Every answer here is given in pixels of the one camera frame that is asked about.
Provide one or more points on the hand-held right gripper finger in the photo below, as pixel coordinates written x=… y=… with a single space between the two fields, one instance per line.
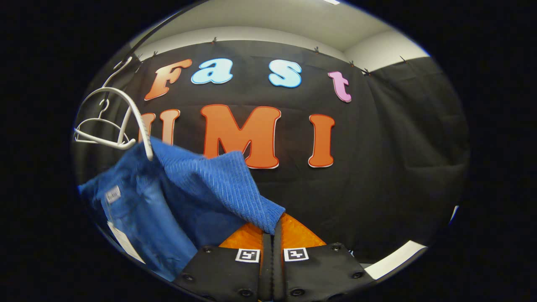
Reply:
x=267 y=268
x=277 y=268

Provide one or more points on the white clothes hanger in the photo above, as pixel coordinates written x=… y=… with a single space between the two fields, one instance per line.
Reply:
x=100 y=121
x=136 y=112

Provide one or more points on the black backdrop cloth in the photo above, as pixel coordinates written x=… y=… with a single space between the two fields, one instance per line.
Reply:
x=398 y=167

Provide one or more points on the large ceiling light panel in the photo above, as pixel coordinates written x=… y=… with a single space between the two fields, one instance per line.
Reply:
x=331 y=1

